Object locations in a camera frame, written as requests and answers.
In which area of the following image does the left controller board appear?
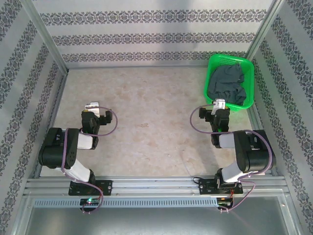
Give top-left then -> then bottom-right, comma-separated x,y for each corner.
80,198 -> 101,209

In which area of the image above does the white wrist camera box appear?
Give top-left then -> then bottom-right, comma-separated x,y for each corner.
212,98 -> 226,116
85,101 -> 100,116

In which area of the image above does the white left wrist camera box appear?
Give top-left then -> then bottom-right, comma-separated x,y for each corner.
85,101 -> 100,116

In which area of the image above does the grey metal sheet panel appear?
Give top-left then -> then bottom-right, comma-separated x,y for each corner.
14,195 -> 301,235

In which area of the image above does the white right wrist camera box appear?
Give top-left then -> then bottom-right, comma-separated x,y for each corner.
212,98 -> 226,116

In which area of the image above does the green plastic basket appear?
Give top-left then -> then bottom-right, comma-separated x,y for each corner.
203,53 -> 255,113

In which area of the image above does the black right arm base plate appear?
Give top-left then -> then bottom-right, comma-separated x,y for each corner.
198,177 -> 244,196

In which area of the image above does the right controller board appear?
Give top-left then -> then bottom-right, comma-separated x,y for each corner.
217,197 -> 233,209

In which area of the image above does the controller board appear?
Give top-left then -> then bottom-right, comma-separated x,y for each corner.
80,198 -> 101,209
217,197 -> 233,209

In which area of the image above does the slotted grey cable duct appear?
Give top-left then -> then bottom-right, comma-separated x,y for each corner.
33,197 -> 218,208

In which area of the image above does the aluminium frame post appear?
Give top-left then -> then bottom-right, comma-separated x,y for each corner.
244,0 -> 288,63
24,0 -> 69,75

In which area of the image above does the grey t-shirt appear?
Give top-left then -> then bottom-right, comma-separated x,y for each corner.
207,63 -> 247,106

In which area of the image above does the aluminium side rail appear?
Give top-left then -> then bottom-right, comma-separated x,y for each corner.
246,60 -> 280,176
33,70 -> 69,179

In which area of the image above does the aluminium mounting rail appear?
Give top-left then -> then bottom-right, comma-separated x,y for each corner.
23,175 -> 287,196

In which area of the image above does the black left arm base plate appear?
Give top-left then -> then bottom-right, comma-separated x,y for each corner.
68,180 -> 113,196

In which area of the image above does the aluminium back rail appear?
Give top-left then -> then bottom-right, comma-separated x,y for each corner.
65,64 -> 211,71

